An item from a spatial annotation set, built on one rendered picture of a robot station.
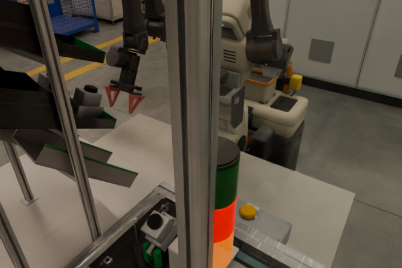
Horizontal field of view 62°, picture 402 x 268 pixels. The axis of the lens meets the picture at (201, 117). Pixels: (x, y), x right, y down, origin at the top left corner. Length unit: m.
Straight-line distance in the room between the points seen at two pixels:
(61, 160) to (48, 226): 0.35
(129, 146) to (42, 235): 0.44
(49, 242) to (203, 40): 0.87
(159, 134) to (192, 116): 1.08
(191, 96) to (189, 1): 0.07
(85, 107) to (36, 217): 0.43
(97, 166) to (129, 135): 0.54
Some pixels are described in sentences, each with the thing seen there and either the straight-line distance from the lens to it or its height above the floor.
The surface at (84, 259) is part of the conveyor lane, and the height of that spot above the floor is 0.96.
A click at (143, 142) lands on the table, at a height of 0.86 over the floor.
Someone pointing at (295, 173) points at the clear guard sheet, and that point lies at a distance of 0.24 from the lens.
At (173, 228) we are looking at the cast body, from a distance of 0.71.
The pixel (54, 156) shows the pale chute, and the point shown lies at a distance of 0.75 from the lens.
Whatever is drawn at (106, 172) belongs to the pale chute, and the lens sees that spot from 0.84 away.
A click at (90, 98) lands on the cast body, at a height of 1.25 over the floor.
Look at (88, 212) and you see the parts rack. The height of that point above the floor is 1.02.
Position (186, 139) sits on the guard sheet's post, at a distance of 0.28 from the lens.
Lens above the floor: 1.61
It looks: 32 degrees down
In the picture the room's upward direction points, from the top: straight up
